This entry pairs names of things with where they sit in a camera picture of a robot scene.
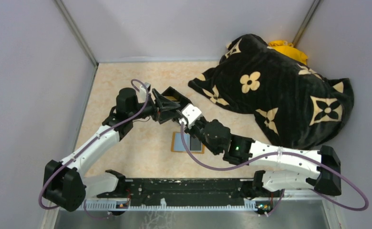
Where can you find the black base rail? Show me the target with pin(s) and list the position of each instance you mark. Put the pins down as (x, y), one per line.
(158, 194)

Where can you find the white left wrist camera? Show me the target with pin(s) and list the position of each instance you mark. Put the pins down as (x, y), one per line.
(145, 87)

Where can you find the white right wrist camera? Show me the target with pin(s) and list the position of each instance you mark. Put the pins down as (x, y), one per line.
(189, 115)

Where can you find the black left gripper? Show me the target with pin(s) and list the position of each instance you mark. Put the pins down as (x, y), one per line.
(162, 106)

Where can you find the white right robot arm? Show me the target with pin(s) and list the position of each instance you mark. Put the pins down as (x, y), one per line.
(290, 168)

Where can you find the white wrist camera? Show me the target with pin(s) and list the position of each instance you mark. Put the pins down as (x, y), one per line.
(145, 87)
(189, 115)

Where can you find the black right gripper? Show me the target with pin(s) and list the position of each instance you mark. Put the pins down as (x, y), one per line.
(190, 130)

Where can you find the yellow cloth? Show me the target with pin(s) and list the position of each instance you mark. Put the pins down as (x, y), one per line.
(288, 49)

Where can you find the black plastic card box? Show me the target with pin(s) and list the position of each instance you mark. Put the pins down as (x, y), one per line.
(175, 96)

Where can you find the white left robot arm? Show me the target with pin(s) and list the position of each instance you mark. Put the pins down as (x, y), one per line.
(64, 182)

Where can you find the black flower-pattern blanket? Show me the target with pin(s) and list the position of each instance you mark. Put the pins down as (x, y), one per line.
(293, 105)

